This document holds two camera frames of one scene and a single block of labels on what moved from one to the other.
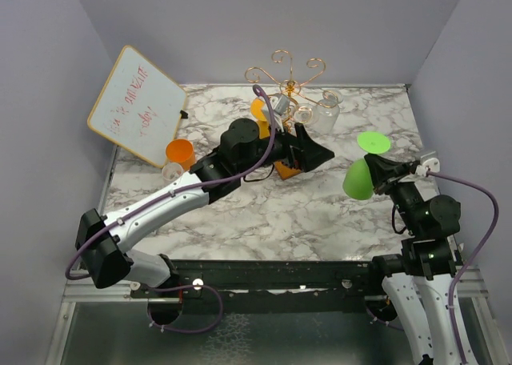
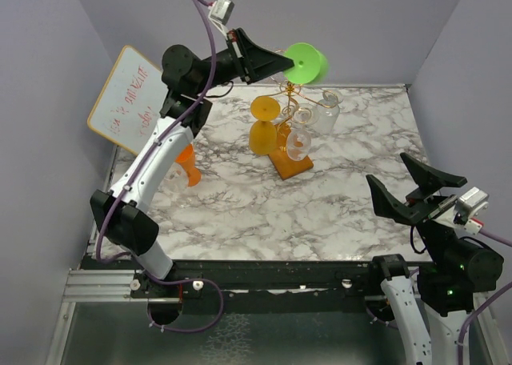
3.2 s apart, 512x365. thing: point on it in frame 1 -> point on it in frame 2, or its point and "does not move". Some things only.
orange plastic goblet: (181, 151) does not move
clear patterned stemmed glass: (327, 111) does not move
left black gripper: (311, 154) -> (260, 62)
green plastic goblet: (358, 183) -> (310, 65)
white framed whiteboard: (139, 108) does not move
